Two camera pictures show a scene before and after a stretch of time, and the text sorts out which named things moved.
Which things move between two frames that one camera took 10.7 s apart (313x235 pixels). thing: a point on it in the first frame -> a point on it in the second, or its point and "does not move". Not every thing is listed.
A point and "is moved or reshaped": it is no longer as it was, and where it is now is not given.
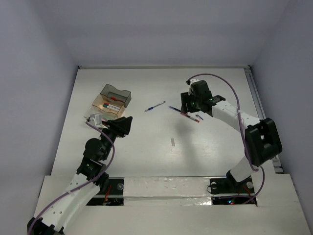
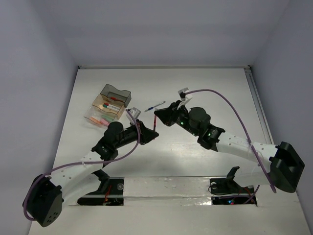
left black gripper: x=120 y=127 -> x=145 y=133
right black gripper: x=185 y=98 -> x=167 y=116
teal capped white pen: x=110 y=107 does not move
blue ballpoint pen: x=152 y=107 does not move
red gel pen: x=116 y=99 does not move
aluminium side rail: x=277 y=162 does not move
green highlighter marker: x=106 y=117 does not move
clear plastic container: x=105 y=116 does not move
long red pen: x=190 y=117 is moved or reshaped
